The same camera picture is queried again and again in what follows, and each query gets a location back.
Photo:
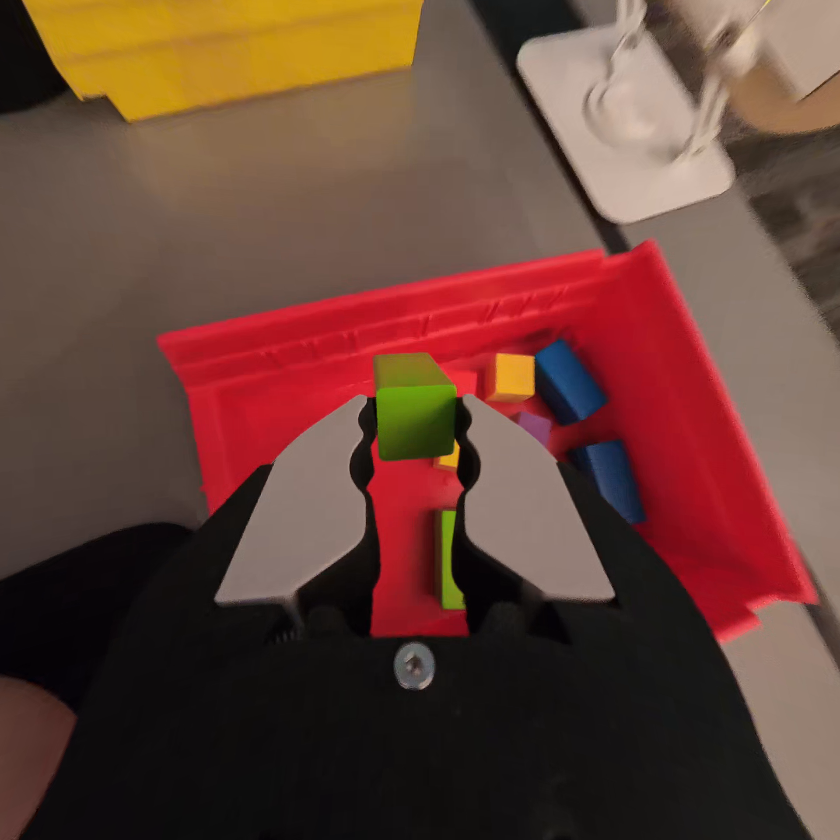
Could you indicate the person's right forearm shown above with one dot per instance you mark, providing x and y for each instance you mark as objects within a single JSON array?
[{"x": 26, "y": 754}]

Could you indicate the red wooden cube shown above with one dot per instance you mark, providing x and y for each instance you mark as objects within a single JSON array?
[{"x": 464, "y": 384}]

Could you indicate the yellow wooden cube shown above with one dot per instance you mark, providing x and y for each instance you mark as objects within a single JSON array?
[
  {"x": 448, "y": 457},
  {"x": 512, "y": 377}
]

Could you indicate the yellow plastic bin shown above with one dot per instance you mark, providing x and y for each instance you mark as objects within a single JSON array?
[{"x": 229, "y": 52}]

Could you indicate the green rectangular wooden block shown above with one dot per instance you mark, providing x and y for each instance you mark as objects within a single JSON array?
[
  {"x": 417, "y": 420},
  {"x": 450, "y": 558}
]

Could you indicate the black foam pad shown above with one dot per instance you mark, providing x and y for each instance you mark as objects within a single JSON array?
[{"x": 19, "y": 65}]

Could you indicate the instruction sheet stand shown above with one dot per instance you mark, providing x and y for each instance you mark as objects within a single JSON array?
[{"x": 571, "y": 79}]

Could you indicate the red plastic bin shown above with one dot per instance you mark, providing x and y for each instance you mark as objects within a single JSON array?
[{"x": 295, "y": 407}]

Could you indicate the purple wooden cube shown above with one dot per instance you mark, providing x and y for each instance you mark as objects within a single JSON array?
[{"x": 538, "y": 428}]

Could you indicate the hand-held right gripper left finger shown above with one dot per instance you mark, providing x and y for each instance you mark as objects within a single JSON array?
[{"x": 295, "y": 525}]

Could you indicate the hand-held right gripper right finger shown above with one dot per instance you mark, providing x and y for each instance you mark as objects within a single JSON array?
[{"x": 531, "y": 525}]

